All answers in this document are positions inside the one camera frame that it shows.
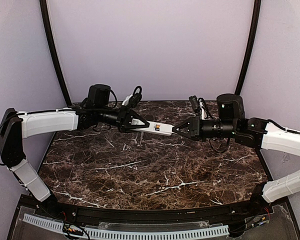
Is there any white remote control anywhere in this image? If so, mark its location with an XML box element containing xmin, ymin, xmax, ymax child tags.
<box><xmin>134</xmin><ymin>121</ymin><xmax>174</xmax><ymax>136</ymax></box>

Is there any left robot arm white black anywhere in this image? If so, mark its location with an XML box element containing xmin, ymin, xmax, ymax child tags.
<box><xmin>0</xmin><ymin>84</ymin><xmax>150</xmax><ymax>204</ymax></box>

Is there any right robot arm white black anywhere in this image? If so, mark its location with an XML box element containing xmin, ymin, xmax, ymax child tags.
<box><xmin>172</xmin><ymin>93</ymin><xmax>300</xmax><ymax>205</ymax></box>

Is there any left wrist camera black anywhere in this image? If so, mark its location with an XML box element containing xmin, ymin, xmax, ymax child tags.
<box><xmin>121</xmin><ymin>85</ymin><xmax>142</xmax><ymax>108</ymax></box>

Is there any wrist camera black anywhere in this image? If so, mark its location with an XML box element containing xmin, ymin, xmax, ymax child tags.
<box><xmin>188</xmin><ymin>95</ymin><xmax>209</xmax><ymax>120</ymax></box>
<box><xmin>121</xmin><ymin>85</ymin><xmax>142</xmax><ymax>108</ymax></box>

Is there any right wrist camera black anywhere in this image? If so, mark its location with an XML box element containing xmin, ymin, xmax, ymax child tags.
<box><xmin>188</xmin><ymin>95</ymin><xmax>209</xmax><ymax>120</ymax></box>

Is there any black front rail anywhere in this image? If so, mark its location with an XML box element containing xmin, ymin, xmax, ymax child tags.
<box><xmin>34</xmin><ymin>199</ymin><xmax>266</xmax><ymax>228</ymax></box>

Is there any right circuit board with wires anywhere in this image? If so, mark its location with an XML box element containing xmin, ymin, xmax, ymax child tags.
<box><xmin>246</xmin><ymin>215</ymin><xmax>271</xmax><ymax>229</ymax></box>

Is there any centre white slotted cable duct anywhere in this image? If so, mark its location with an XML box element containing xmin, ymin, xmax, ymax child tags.
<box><xmin>85</xmin><ymin>225</ymin><xmax>230</xmax><ymax>240</ymax></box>

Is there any white slotted cable duct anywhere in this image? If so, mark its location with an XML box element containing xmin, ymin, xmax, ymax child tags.
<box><xmin>85</xmin><ymin>225</ymin><xmax>230</xmax><ymax>240</ymax></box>
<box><xmin>22</xmin><ymin>213</ymin><xmax>64</xmax><ymax>234</ymax></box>

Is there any small circuit board with wires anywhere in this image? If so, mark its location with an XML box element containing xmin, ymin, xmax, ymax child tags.
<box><xmin>62</xmin><ymin>223</ymin><xmax>85</xmax><ymax>238</ymax></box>

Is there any left white slotted cable duct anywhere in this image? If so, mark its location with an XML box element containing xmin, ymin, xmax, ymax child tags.
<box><xmin>22</xmin><ymin>213</ymin><xmax>64</xmax><ymax>234</ymax></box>

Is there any right black frame post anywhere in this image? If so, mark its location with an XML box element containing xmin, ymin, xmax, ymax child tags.
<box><xmin>234</xmin><ymin>0</ymin><xmax>262</xmax><ymax>96</ymax></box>

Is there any black frame post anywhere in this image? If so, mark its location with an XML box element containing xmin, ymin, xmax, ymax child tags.
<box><xmin>234</xmin><ymin>0</ymin><xmax>262</xmax><ymax>96</ymax></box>
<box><xmin>39</xmin><ymin>0</ymin><xmax>72</xmax><ymax>106</ymax></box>

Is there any left black frame post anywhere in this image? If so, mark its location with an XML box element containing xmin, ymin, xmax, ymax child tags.
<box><xmin>39</xmin><ymin>0</ymin><xmax>72</xmax><ymax>106</ymax></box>

